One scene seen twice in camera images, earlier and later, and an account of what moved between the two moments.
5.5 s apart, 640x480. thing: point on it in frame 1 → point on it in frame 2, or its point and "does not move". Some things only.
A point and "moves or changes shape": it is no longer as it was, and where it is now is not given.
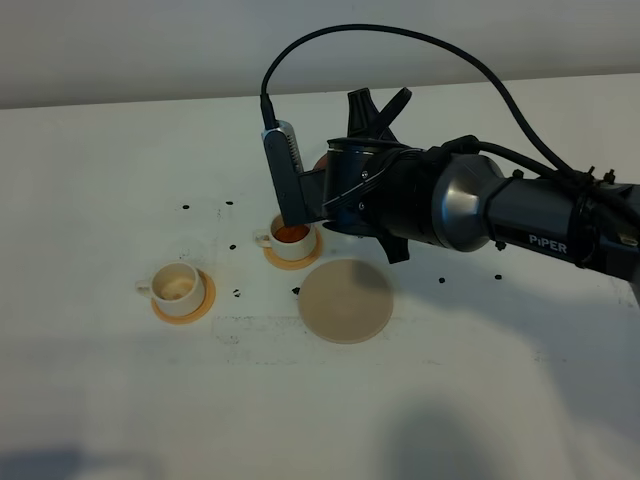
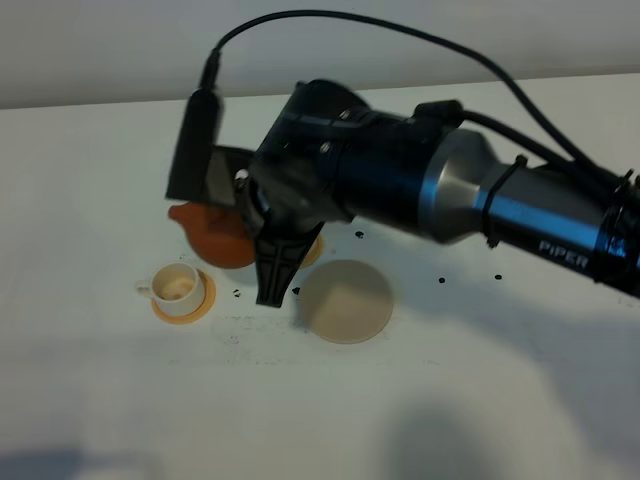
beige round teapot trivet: x=346 y=301 does not move
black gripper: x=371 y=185 → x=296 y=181
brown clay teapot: x=322 y=163 moves or changes shape
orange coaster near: x=196 y=314 does not move
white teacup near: x=176 y=289 does not move
